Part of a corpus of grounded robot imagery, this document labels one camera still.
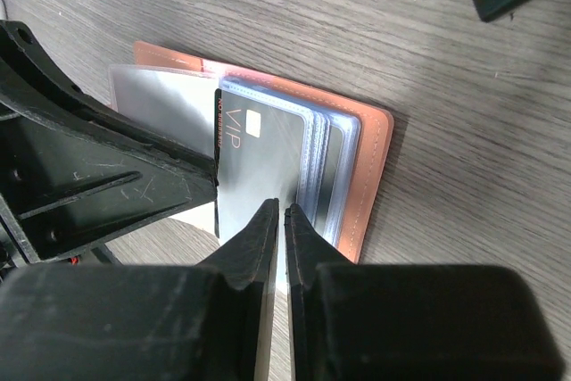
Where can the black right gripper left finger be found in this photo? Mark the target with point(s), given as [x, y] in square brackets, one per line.
[209, 321]

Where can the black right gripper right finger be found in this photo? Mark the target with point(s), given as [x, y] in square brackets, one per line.
[410, 321]

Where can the black VIP credit card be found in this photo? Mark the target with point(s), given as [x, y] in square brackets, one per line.
[264, 149]

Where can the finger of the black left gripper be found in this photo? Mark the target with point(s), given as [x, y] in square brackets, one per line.
[74, 173]

